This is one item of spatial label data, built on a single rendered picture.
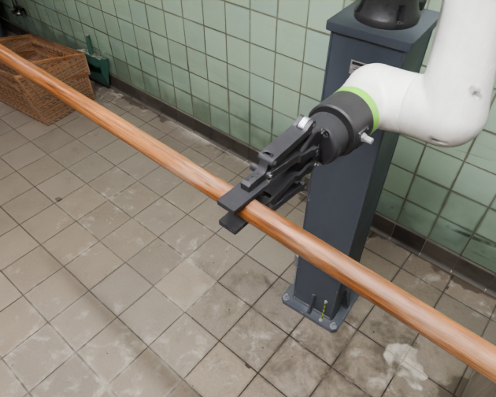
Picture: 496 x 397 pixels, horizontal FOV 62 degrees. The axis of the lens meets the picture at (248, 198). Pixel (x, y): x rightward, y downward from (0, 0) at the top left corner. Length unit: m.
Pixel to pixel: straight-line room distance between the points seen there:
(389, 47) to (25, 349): 1.68
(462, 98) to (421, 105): 0.06
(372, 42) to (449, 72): 0.37
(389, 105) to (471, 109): 0.12
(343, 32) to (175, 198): 1.48
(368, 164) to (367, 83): 0.49
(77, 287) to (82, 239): 0.28
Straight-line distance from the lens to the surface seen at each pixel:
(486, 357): 0.47
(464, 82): 0.68
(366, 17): 1.05
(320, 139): 0.63
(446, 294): 2.06
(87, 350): 1.86
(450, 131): 0.69
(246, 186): 0.52
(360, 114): 0.67
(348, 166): 1.22
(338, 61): 1.09
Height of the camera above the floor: 1.59
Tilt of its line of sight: 45 degrees down
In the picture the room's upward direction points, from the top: straight up
